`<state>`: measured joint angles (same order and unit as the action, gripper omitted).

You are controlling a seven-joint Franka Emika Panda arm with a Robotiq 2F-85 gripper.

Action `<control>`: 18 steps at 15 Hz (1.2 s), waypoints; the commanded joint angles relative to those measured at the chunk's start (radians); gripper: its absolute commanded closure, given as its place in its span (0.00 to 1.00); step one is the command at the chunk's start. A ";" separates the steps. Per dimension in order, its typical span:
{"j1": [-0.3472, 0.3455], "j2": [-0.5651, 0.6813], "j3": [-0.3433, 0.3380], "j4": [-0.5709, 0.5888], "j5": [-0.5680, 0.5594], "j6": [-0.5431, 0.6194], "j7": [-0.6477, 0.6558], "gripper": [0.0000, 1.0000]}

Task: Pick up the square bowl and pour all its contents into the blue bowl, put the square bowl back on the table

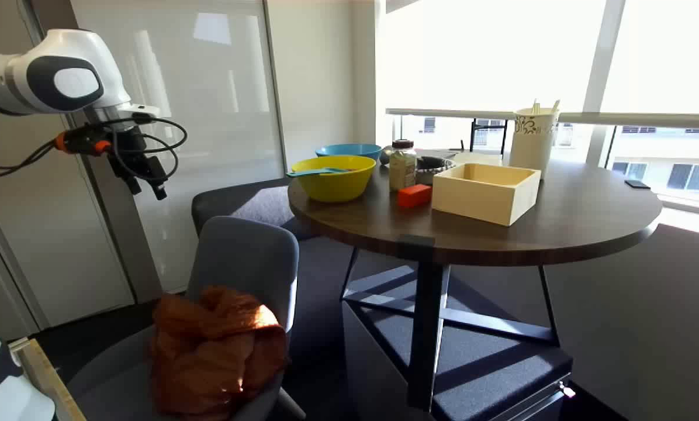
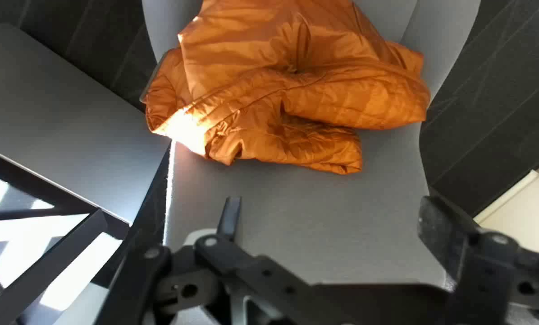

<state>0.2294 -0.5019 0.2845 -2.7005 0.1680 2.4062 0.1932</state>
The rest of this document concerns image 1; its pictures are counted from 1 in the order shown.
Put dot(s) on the small flat black object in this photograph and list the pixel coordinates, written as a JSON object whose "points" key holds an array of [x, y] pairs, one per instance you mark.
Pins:
{"points": [[636, 186]]}

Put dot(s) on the blue bowl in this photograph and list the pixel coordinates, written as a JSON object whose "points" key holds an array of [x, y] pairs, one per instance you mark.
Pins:
{"points": [[348, 151]]}

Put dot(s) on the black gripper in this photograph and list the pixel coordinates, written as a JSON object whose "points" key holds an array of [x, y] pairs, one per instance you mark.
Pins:
{"points": [[134, 154]]}

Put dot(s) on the dark grey sofa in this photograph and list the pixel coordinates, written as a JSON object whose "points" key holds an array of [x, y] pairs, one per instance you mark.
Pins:
{"points": [[231, 204], [643, 329]]}

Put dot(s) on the glass jar black lid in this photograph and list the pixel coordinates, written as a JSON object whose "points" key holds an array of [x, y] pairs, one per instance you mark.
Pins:
{"points": [[403, 168]]}

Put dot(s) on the white printed cup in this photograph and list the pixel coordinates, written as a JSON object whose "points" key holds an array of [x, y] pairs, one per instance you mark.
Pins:
{"points": [[531, 144]]}

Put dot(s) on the round dark wooden table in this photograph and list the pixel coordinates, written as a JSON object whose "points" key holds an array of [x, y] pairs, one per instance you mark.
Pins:
{"points": [[590, 211]]}

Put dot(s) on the orange cloth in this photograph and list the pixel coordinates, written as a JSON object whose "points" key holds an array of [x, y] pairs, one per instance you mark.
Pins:
{"points": [[209, 351]]}

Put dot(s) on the yellow bowl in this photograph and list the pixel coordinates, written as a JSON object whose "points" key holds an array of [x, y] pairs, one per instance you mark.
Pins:
{"points": [[337, 187]]}

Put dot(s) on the teal spoon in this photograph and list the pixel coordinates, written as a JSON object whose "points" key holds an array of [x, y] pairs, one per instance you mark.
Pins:
{"points": [[313, 171]]}

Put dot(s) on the brown cardboard box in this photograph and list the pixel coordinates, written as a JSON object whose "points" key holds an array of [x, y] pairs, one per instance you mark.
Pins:
{"points": [[479, 204]]}

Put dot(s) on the orange block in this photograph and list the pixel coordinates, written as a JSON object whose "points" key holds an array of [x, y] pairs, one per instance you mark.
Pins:
{"points": [[414, 198]]}

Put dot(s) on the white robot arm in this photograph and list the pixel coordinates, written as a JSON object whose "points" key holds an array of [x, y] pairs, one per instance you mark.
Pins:
{"points": [[21, 73]]}

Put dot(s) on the white cabinet dark cushion top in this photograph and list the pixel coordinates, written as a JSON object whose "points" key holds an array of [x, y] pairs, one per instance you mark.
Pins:
{"points": [[479, 366]]}

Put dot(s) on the light wooden board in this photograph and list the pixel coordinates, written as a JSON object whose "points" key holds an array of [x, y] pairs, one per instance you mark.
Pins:
{"points": [[47, 382]]}

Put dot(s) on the wooden utensil in cup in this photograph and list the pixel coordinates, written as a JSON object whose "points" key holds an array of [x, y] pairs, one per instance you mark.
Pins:
{"points": [[555, 107]]}

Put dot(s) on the small black bowl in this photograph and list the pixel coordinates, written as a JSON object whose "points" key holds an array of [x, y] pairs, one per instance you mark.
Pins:
{"points": [[431, 165]]}

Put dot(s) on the grey chair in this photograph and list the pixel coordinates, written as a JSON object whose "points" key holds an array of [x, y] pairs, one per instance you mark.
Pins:
{"points": [[244, 258]]}

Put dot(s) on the black metal frame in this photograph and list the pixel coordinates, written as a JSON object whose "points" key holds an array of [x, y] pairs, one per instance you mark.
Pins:
{"points": [[489, 124]]}

